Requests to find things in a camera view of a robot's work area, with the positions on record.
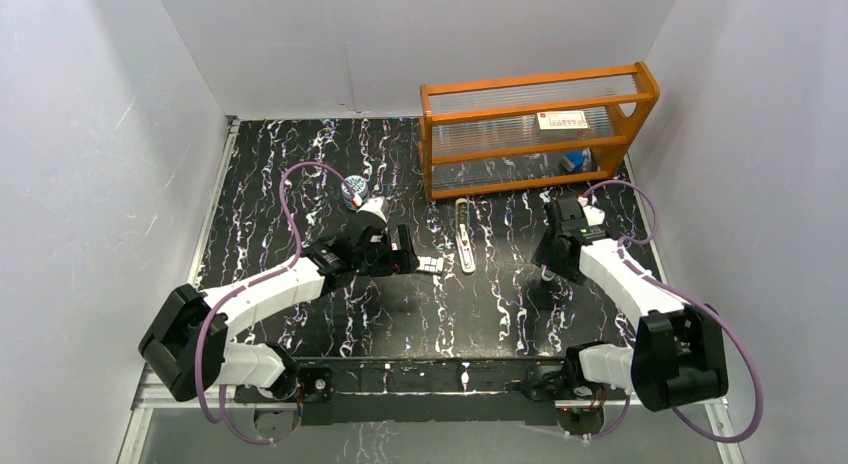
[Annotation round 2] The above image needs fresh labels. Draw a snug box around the white metal stapler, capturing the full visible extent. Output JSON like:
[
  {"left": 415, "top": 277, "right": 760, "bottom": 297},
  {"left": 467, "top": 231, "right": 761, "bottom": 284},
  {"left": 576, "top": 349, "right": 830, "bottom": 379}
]
[{"left": 455, "top": 198, "right": 476, "bottom": 274}]

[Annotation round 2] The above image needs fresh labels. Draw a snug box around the cardboard staple tray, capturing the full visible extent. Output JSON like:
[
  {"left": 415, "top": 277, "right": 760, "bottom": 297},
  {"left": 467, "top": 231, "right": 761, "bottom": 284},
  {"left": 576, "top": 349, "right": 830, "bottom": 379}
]
[{"left": 416, "top": 256, "right": 444, "bottom": 275}]

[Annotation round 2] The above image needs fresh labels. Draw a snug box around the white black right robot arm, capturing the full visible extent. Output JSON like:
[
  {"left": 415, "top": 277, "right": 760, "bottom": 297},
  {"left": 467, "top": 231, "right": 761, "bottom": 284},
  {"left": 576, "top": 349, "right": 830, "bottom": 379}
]
[{"left": 532, "top": 198, "right": 729, "bottom": 411}]

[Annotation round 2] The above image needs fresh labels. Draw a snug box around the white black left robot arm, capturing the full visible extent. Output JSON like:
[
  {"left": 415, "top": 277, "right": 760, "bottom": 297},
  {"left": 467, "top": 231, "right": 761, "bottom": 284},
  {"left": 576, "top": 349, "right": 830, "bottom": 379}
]
[{"left": 138, "top": 211, "right": 419, "bottom": 402}]

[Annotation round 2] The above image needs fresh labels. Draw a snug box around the blue grey stapler remover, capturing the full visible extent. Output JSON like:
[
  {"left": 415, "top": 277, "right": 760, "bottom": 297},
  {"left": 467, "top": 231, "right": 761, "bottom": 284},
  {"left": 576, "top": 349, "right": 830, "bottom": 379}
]
[{"left": 559, "top": 151, "right": 587, "bottom": 174}]

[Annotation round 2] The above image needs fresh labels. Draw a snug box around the blue white round jar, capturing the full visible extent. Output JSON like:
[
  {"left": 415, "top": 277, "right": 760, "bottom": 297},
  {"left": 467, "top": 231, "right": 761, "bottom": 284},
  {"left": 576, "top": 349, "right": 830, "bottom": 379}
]
[{"left": 341, "top": 175, "right": 370, "bottom": 211}]

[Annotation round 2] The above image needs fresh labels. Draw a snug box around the white red box on shelf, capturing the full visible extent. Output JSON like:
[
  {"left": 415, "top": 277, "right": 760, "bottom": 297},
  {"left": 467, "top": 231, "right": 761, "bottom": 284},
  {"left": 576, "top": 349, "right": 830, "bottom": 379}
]
[{"left": 535, "top": 110, "right": 591, "bottom": 139}]

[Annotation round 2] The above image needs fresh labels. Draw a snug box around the orange wooden shelf rack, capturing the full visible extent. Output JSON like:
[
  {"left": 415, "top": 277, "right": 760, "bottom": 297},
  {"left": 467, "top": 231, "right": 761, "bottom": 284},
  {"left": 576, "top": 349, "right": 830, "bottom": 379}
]
[{"left": 419, "top": 62, "right": 661, "bottom": 200}]

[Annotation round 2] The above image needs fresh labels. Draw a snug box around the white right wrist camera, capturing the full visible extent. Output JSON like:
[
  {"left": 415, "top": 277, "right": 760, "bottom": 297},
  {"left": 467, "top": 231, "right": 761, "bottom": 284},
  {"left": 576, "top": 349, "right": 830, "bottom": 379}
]
[{"left": 577, "top": 196, "right": 605, "bottom": 226}]

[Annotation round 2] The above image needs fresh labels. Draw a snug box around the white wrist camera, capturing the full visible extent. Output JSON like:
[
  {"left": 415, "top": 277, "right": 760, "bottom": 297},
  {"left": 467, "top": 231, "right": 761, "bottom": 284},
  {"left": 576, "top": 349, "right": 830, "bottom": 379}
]
[
  {"left": 357, "top": 196, "right": 389, "bottom": 228},
  {"left": 577, "top": 196, "right": 605, "bottom": 226}
]

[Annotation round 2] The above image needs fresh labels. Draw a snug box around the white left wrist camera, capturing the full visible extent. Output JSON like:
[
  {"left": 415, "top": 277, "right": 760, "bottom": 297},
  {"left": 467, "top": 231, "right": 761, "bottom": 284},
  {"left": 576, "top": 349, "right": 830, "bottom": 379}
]
[{"left": 357, "top": 196, "right": 389, "bottom": 228}]

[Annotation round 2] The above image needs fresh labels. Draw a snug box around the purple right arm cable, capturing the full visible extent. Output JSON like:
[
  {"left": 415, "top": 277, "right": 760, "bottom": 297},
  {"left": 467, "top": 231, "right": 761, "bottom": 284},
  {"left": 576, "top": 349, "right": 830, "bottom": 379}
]
[{"left": 579, "top": 179, "right": 765, "bottom": 445}]

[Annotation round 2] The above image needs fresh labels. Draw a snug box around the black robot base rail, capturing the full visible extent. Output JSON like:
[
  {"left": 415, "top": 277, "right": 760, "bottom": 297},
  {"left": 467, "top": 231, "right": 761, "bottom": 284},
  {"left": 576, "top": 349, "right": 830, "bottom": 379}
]
[{"left": 235, "top": 358, "right": 631, "bottom": 428}]

